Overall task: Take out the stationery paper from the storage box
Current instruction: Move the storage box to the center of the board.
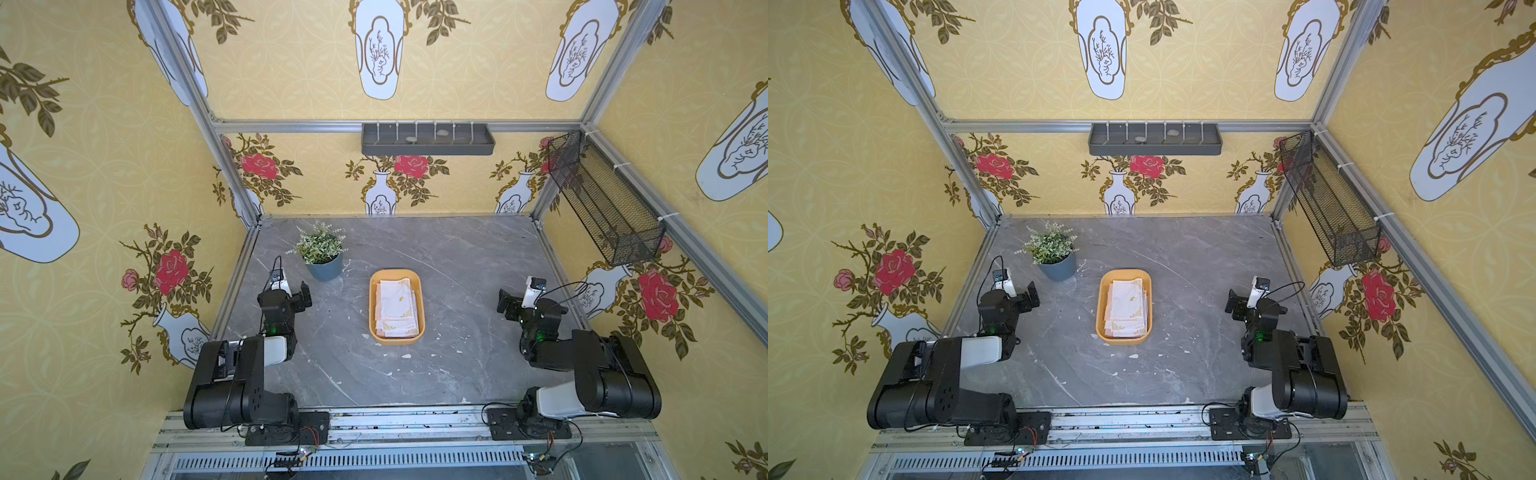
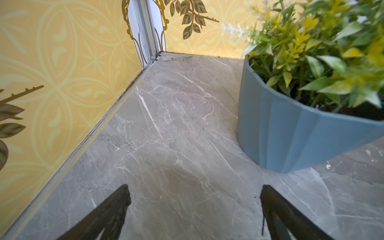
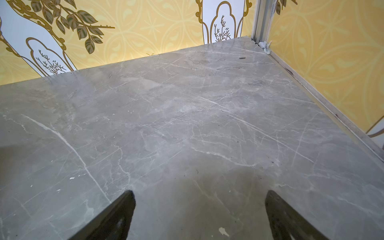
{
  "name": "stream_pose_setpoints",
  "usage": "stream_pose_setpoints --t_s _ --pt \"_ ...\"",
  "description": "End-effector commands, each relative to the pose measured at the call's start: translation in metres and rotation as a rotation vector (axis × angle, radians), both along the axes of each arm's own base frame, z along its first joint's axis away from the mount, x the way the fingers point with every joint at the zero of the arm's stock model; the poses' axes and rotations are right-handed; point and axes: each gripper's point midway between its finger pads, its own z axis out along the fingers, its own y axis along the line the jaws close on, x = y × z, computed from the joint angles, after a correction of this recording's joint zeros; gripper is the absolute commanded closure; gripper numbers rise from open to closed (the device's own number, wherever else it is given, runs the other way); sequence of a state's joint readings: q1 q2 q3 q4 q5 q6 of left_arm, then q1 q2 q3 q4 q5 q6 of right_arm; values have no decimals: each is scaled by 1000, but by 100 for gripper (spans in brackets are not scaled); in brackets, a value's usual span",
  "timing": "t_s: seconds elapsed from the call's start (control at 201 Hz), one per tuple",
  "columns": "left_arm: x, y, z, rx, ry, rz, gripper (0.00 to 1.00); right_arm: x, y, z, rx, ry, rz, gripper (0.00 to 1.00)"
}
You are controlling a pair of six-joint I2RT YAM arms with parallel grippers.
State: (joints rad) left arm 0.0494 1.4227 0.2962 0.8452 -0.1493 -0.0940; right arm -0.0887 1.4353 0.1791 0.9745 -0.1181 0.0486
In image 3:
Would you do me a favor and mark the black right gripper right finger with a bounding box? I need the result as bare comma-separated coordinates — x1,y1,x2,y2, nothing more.
265,190,327,240

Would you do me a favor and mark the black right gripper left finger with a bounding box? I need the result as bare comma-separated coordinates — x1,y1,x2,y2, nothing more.
70,190,136,240

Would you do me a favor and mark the aluminium frame corner post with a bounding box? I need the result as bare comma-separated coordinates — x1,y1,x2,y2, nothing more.
251,0,278,55

